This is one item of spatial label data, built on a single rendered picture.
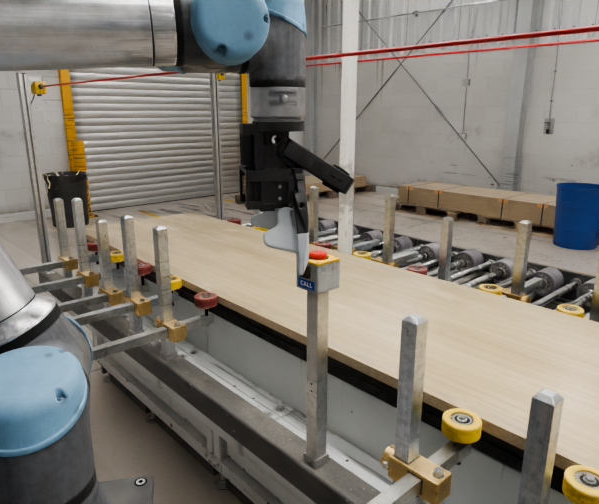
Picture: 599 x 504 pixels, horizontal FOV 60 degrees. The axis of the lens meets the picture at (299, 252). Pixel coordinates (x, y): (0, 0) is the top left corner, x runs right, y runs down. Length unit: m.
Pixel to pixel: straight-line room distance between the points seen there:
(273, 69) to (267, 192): 0.16
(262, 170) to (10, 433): 0.41
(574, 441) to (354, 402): 0.56
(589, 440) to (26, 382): 1.01
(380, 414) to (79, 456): 0.95
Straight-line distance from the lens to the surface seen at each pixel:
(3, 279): 0.70
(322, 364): 1.21
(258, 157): 0.70
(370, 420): 1.47
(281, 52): 0.69
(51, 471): 0.62
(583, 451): 1.19
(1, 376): 0.63
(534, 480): 0.97
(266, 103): 0.69
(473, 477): 1.34
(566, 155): 8.39
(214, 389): 1.67
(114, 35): 0.53
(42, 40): 0.53
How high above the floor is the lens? 1.53
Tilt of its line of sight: 15 degrees down
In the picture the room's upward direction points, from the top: straight up
